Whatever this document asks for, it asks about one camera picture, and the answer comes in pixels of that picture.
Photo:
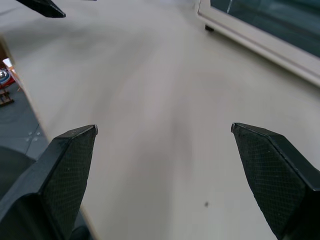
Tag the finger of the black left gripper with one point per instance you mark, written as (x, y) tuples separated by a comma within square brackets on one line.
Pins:
[(50, 8)]

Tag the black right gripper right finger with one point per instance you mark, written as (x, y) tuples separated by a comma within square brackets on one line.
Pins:
[(275, 180)]

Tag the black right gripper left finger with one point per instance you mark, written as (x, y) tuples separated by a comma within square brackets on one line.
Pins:
[(50, 180)]

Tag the white appliance with glass door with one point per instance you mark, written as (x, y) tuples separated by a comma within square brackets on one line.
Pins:
[(262, 27)]

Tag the red and silver round object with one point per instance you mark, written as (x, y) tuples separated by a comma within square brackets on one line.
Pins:
[(4, 77)]

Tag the dark wooden stand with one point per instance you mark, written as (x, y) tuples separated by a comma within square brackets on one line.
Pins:
[(5, 98)]

